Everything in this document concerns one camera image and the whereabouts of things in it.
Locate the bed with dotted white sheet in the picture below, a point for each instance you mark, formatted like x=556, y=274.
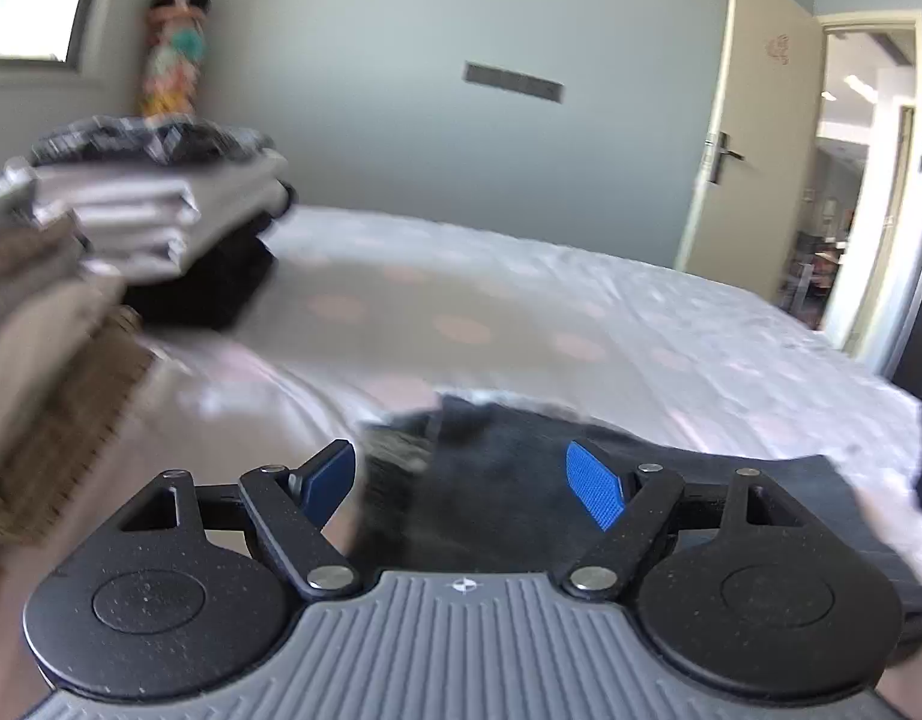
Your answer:
x=581, y=292

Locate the pile of brown folded clothes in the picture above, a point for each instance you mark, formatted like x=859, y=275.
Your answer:
x=41, y=390

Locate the grey wall plate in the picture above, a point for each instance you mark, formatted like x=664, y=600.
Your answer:
x=513, y=82

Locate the stack of folded grey clothes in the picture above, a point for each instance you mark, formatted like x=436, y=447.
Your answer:
x=131, y=202

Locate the cream room door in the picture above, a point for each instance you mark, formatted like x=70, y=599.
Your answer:
x=753, y=165

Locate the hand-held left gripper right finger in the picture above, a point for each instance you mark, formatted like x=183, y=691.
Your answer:
x=596, y=484

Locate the grey door frame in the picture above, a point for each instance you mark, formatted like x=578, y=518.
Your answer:
x=881, y=300

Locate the colourful doll figure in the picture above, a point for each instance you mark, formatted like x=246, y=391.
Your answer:
x=174, y=52

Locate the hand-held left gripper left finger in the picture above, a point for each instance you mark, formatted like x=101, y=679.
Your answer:
x=330, y=476

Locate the grey pants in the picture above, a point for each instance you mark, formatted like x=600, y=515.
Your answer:
x=498, y=510

